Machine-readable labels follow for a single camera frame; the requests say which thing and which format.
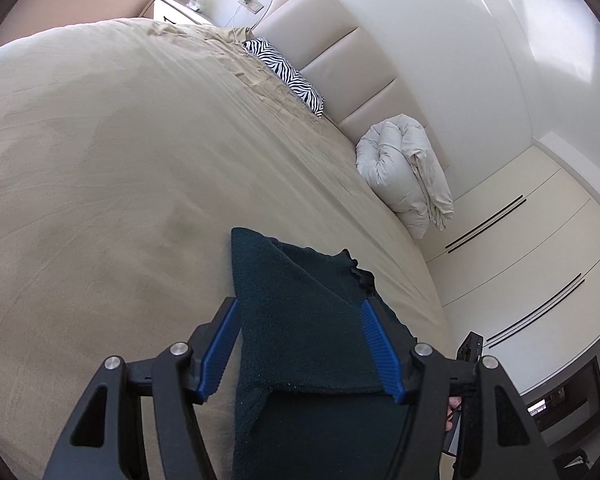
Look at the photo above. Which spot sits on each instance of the white wardrobe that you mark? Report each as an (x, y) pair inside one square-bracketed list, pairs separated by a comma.
[(530, 260)]

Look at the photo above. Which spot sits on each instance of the bed with beige bedspread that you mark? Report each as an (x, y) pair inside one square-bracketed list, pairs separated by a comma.
[(105, 185)]

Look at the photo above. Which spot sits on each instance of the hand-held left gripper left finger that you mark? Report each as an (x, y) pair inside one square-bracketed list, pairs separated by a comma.
[(219, 347)]

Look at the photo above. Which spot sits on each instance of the beige padded headboard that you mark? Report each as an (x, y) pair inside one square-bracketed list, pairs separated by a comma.
[(330, 60)]

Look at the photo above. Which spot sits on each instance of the beige window bench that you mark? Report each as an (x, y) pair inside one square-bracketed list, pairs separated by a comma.
[(95, 0)]

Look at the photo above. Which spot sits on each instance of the white folded duvet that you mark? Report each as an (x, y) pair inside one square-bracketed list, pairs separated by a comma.
[(395, 170)]

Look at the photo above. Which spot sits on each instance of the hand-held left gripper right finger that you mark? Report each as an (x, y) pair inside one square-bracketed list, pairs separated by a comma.
[(382, 347)]

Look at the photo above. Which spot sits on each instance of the dark teal knit sweater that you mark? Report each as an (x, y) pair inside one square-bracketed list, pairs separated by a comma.
[(305, 320)]

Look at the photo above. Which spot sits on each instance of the wall socket plate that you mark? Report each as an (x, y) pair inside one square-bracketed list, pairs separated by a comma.
[(251, 4)]

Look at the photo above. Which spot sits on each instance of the zebra print pillow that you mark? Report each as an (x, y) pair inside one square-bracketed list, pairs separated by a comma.
[(280, 67)]

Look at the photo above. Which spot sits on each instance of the person's right hand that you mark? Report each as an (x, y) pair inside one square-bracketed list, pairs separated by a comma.
[(451, 412)]

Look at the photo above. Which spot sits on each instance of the white nightstand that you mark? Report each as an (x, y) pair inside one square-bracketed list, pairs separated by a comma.
[(172, 10)]

